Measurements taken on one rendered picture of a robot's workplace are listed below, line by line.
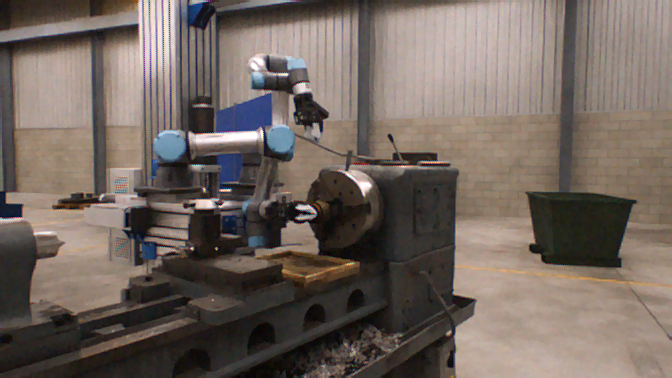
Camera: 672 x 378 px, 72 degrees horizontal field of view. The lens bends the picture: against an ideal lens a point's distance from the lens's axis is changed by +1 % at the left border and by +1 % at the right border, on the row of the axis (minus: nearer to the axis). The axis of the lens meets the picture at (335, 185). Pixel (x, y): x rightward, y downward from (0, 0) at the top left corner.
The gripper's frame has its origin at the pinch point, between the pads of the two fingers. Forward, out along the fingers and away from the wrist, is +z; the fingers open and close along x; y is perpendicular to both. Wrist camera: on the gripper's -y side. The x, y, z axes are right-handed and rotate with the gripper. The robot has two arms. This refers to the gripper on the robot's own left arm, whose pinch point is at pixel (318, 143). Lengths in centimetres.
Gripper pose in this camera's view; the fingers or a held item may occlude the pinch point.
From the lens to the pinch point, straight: 189.6
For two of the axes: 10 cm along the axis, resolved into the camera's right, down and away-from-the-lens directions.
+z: 2.3, 9.7, -1.1
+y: -6.0, 0.6, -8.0
